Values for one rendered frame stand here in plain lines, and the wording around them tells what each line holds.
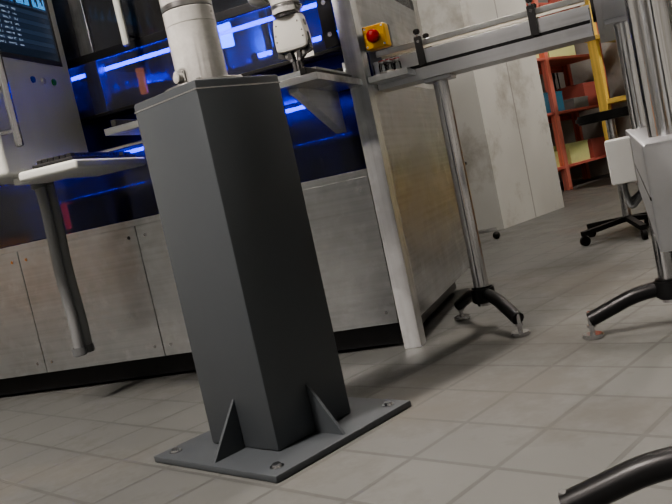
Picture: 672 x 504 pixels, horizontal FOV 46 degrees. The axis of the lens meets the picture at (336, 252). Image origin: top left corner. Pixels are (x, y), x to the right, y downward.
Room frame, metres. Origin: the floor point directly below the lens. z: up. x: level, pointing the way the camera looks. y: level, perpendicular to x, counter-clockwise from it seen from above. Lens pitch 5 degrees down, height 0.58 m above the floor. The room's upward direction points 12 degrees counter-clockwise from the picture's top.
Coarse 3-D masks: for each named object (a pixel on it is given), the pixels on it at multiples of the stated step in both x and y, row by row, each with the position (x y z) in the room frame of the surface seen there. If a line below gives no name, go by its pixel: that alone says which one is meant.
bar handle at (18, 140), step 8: (0, 56) 2.35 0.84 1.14; (0, 64) 2.35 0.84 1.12; (0, 72) 2.35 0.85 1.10; (0, 80) 2.35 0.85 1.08; (8, 88) 2.35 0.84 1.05; (8, 96) 2.35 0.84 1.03; (8, 104) 2.35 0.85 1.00; (8, 112) 2.35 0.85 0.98; (16, 120) 2.35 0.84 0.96; (16, 128) 2.35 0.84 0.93; (16, 136) 2.35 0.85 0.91; (16, 144) 2.35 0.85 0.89
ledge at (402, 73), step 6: (390, 72) 2.47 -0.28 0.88; (396, 72) 2.46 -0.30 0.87; (402, 72) 2.46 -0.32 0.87; (408, 72) 2.46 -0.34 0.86; (414, 72) 2.53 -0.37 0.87; (372, 78) 2.49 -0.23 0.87; (378, 78) 2.49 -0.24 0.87; (384, 78) 2.48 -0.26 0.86; (390, 78) 2.49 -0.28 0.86; (396, 78) 2.52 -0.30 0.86; (402, 78) 2.56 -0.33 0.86; (378, 84) 2.58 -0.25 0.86
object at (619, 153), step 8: (608, 144) 1.57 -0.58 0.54; (616, 144) 1.56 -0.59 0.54; (624, 144) 1.56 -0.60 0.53; (608, 152) 1.57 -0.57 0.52; (616, 152) 1.56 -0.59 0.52; (624, 152) 1.56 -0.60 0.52; (632, 152) 1.55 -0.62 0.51; (608, 160) 1.57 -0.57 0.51; (616, 160) 1.56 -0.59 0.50; (624, 160) 1.56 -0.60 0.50; (632, 160) 1.55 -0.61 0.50; (616, 168) 1.56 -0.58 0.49; (624, 168) 1.56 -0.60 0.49; (632, 168) 1.55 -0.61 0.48; (616, 176) 1.56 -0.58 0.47; (624, 176) 1.56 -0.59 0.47; (632, 176) 1.55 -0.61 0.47; (616, 184) 1.57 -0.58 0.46
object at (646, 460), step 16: (624, 464) 1.06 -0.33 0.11; (640, 464) 1.04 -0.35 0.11; (656, 464) 1.03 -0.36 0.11; (592, 480) 1.07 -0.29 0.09; (608, 480) 1.05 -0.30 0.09; (624, 480) 1.04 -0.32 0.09; (640, 480) 1.03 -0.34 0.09; (656, 480) 1.03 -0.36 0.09; (560, 496) 1.09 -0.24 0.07; (576, 496) 1.07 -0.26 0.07; (592, 496) 1.06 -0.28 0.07; (608, 496) 1.05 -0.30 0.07; (624, 496) 1.05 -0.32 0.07
